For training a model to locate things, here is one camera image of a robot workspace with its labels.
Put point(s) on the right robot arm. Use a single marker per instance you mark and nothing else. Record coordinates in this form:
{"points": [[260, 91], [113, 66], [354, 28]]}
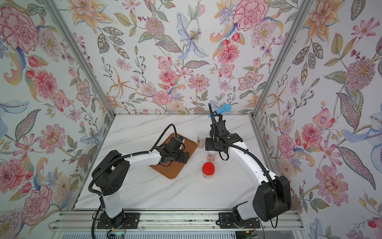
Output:
{"points": [[272, 197]]}

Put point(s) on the white lid candy jar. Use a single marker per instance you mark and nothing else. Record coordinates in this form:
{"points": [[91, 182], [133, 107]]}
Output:
{"points": [[211, 156]]}

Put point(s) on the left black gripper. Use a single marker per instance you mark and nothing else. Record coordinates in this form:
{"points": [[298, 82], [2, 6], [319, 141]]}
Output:
{"points": [[181, 154]]}

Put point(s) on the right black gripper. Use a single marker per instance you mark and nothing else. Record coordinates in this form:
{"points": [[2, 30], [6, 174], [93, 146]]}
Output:
{"points": [[217, 128]]}

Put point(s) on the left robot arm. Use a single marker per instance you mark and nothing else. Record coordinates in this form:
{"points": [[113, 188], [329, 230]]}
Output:
{"points": [[109, 175]]}

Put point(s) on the blue microphone on stand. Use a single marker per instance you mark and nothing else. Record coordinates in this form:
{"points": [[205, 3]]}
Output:
{"points": [[226, 108]]}

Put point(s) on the clear patterned lid jar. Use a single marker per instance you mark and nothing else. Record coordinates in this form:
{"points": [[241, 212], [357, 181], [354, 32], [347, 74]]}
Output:
{"points": [[201, 140]]}

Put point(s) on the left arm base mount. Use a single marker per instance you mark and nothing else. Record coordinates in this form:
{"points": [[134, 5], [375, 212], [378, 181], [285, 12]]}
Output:
{"points": [[121, 221]]}

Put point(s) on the red lid jar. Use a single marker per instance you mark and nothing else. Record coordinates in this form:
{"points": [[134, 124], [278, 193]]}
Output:
{"points": [[208, 170]]}

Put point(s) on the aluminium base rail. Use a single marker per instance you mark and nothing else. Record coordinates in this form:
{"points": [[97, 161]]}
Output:
{"points": [[181, 224]]}

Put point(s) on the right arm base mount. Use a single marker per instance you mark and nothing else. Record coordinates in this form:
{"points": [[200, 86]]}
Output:
{"points": [[238, 221]]}

